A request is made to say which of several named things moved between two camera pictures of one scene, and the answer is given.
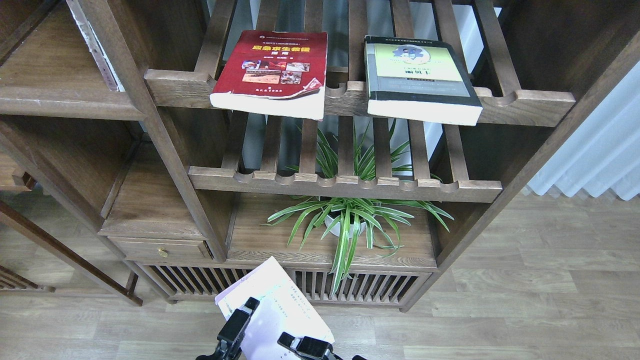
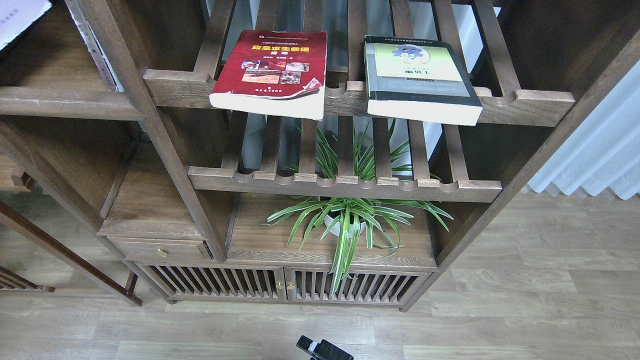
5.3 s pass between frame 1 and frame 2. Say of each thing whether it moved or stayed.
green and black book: stayed
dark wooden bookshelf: stayed
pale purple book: moved
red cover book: stayed
